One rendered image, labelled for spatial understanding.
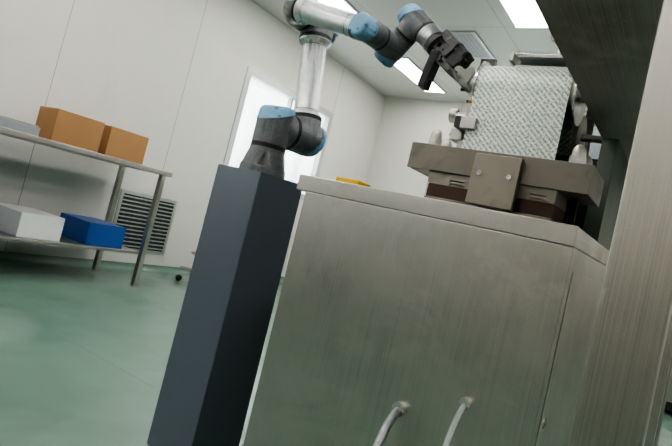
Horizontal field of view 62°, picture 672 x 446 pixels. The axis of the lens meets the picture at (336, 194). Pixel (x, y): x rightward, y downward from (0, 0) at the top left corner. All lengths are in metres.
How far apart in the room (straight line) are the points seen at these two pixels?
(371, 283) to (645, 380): 0.76
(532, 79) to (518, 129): 0.13
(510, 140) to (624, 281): 0.91
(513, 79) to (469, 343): 0.69
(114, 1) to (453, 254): 4.16
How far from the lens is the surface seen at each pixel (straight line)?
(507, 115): 1.50
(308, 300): 1.35
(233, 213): 1.75
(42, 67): 4.66
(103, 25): 4.92
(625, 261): 0.61
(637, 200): 0.62
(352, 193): 1.32
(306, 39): 2.02
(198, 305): 1.82
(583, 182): 1.22
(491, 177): 1.24
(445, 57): 1.68
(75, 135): 4.23
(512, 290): 1.16
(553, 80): 1.50
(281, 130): 1.80
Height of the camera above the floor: 0.79
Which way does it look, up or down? 3 degrees up
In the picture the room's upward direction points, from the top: 14 degrees clockwise
